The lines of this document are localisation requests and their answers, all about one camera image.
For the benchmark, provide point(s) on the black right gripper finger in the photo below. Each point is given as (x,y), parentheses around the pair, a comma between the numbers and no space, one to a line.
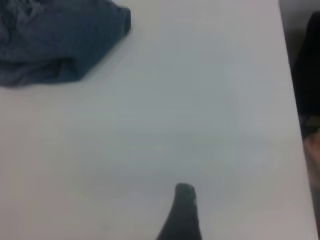
(182,215)

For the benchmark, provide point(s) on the blue denim jeans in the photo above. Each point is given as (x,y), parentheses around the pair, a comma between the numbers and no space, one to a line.
(50,42)

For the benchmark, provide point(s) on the black chair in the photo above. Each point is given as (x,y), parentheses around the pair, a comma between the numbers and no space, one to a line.
(308,70)

